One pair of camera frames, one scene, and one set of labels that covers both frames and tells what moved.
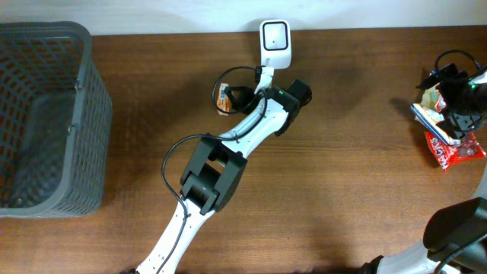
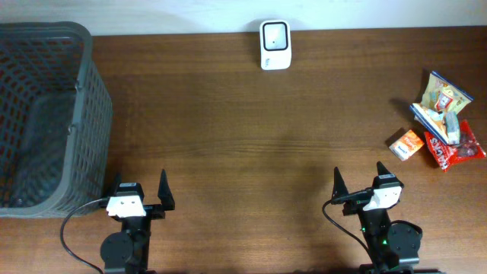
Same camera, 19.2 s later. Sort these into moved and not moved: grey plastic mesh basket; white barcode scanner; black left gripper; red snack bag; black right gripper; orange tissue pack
Moved: orange tissue pack; black left gripper; black right gripper
Not moved: grey plastic mesh basket; red snack bag; white barcode scanner
